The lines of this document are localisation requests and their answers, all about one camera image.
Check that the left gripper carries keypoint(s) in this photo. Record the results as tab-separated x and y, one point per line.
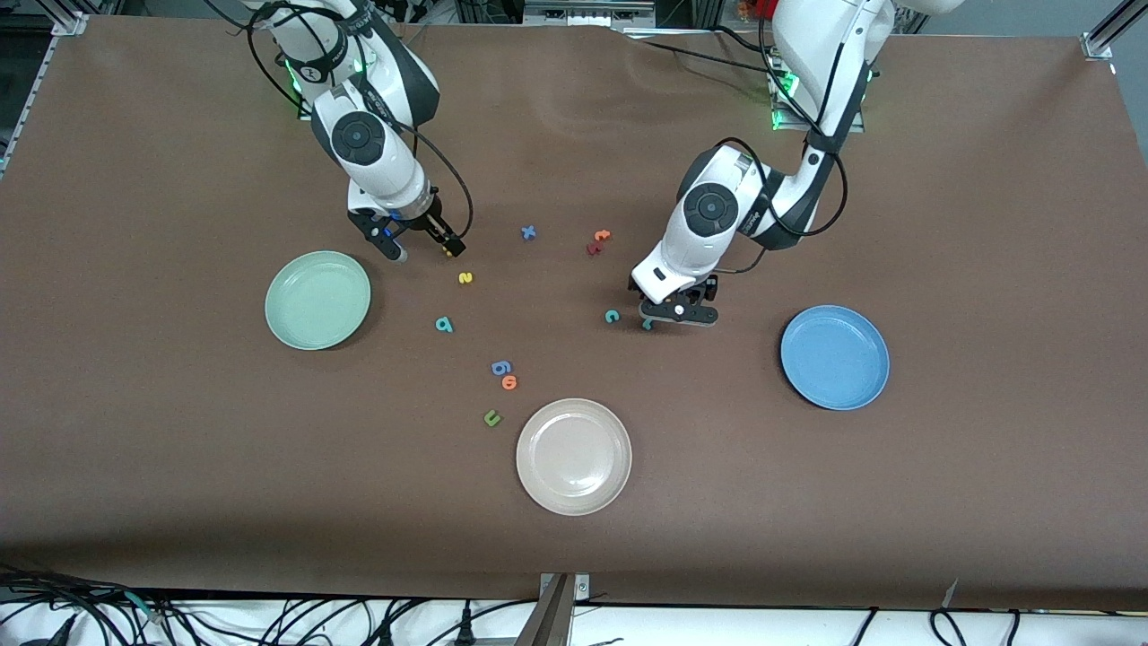
702	291

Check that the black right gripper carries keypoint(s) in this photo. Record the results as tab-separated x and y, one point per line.
430	222

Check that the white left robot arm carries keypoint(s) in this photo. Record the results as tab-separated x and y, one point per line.
807	54

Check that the green plate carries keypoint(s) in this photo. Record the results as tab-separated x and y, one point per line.
318	300

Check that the blue foam digit 6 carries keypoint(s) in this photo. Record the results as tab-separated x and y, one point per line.
499	364

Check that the blue plate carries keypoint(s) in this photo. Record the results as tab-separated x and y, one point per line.
835	357

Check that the beige plate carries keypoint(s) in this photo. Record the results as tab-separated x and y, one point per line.
574	457

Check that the brown table cover sheet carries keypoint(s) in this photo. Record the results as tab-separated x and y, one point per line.
717	502

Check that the grey metal box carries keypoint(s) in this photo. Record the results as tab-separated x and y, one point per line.
587	13

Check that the red object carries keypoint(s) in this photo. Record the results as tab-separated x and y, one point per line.
762	7

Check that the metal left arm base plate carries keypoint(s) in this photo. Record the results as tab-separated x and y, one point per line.
789	126

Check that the aluminium profile with bracket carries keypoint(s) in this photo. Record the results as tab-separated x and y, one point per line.
552	619

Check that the aluminium frame profile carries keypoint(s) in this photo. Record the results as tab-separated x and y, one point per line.
1101	43
70	24

